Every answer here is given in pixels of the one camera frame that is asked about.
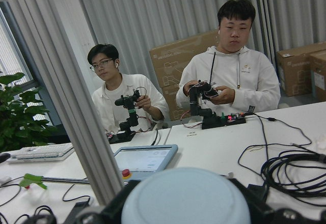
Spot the light blue plastic cup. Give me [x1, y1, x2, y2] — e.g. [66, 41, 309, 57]
[121, 168, 251, 223]

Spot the cardboard box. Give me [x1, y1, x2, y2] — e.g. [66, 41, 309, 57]
[149, 30, 222, 122]

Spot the blue teach pendant tablet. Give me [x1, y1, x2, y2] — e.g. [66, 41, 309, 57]
[114, 144, 178, 183]

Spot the left seated person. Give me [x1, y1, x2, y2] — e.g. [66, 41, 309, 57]
[87, 44, 169, 133]

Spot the seated person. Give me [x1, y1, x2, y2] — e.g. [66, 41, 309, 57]
[87, 44, 169, 133]
[176, 0, 281, 116]

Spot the right seated person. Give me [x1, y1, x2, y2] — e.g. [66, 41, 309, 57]
[176, 0, 281, 116]

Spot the white keyboard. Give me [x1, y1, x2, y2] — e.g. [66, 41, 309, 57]
[7, 143, 74, 163]

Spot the green potted plant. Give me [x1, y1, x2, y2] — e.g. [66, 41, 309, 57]
[1, 72, 56, 152]

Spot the coiled black cable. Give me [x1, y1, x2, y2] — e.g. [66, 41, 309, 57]
[261, 150, 326, 199]

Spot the aluminium frame post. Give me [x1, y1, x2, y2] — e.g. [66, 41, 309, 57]
[8, 0, 123, 205]

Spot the green handled reach grabber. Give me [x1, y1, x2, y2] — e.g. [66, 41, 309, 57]
[19, 174, 90, 189]

